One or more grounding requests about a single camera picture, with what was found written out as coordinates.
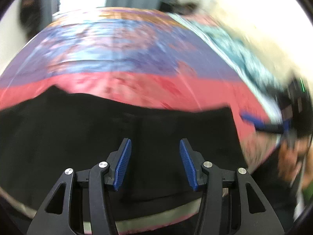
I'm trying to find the folded grey blanket stack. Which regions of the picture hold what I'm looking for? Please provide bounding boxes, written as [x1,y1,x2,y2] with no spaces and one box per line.
[159,0,200,15]

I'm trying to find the black pants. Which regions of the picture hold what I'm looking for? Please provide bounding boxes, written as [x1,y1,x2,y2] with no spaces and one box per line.
[1,87,247,221]

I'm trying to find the cream headboard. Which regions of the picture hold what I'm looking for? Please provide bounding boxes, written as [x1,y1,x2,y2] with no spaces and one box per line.
[206,0,301,83]

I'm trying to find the operator right hand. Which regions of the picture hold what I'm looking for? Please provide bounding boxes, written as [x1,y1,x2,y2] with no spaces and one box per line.
[277,137,312,189]

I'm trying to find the colourful satin bedspread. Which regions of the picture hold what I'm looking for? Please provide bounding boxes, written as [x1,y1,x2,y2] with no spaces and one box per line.
[0,7,282,235]

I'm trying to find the teal floral blanket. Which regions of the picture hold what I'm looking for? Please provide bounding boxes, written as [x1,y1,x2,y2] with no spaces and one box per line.
[168,13,282,121]

